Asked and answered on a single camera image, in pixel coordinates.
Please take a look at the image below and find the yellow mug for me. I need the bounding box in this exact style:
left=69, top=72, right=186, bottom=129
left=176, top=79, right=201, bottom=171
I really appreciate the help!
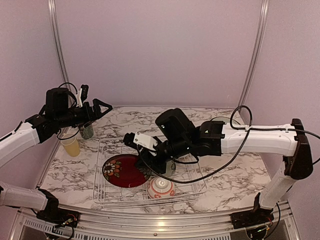
left=60, top=133, right=80, bottom=157

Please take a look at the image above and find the white and pink bowl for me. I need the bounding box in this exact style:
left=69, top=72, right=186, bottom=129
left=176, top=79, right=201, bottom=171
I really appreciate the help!
left=146, top=177, right=176, bottom=199

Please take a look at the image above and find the dark red floral plate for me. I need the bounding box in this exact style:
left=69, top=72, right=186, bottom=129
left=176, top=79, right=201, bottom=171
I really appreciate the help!
left=102, top=154, right=151, bottom=188

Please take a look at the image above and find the right aluminium frame post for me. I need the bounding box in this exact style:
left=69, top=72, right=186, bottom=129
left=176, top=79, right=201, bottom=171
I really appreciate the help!
left=237, top=0, right=270, bottom=106

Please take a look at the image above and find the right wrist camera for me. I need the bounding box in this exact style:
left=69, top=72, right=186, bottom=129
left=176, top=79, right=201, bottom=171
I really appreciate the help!
left=123, top=132, right=158, bottom=152

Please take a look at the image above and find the aluminium frame post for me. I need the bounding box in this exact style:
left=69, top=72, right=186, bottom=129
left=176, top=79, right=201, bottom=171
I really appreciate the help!
left=237, top=0, right=270, bottom=106
left=47, top=0, right=70, bottom=83

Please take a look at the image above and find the pale green ceramic bowl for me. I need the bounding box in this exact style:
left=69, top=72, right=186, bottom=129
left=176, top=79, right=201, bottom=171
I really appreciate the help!
left=169, top=161, right=176, bottom=175

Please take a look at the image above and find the light teal plate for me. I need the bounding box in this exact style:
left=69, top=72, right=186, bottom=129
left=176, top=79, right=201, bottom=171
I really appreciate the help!
left=211, top=116, right=241, bottom=125

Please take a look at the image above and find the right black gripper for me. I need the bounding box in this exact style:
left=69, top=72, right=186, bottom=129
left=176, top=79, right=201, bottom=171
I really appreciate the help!
left=133, top=135, right=192, bottom=175

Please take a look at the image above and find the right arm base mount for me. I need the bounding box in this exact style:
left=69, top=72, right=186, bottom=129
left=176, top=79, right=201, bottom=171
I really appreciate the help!
left=230, top=209, right=274, bottom=229

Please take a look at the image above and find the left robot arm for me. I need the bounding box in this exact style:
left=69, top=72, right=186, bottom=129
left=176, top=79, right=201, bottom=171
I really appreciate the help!
left=0, top=84, right=113, bottom=223

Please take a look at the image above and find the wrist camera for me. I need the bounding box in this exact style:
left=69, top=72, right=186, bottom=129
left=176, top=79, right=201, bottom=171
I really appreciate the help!
left=75, top=84, right=89, bottom=108
left=123, top=132, right=158, bottom=152

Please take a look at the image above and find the left aluminium frame post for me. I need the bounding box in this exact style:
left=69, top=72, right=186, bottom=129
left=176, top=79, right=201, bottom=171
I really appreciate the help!
left=47, top=0, right=70, bottom=83

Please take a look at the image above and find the floral ceramic tumbler cup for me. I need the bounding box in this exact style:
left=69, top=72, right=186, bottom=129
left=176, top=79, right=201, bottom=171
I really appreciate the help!
left=78, top=123, right=94, bottom=140

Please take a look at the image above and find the white wire dish rack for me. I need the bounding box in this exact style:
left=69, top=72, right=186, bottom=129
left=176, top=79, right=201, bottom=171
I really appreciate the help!
left=92, top=138, right=207, bottom=208

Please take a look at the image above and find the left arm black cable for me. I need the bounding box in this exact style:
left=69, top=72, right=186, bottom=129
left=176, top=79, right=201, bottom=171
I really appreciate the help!
left=56, top=82, right=78, bottom=140

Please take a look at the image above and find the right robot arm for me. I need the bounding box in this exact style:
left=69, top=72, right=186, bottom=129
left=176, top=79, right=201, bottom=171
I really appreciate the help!
left=133, top=108, right=314, bottom=224

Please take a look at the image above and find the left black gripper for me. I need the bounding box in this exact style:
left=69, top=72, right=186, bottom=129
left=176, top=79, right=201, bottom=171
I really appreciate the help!
left=55, top=98, right=113, bottom=129

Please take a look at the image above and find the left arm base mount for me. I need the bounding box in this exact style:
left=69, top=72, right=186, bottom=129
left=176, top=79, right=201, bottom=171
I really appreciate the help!
left=36, top=207, right=80, bottom=228

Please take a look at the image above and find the aluminium front frame rail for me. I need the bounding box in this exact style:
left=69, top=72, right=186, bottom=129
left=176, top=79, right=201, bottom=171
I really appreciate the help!
left=8, top=202, right=301, bottom=240

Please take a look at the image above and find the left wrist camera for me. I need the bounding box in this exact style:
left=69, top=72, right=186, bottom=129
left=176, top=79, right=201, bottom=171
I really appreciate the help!
left=75, top=84, right=89, bottom=108

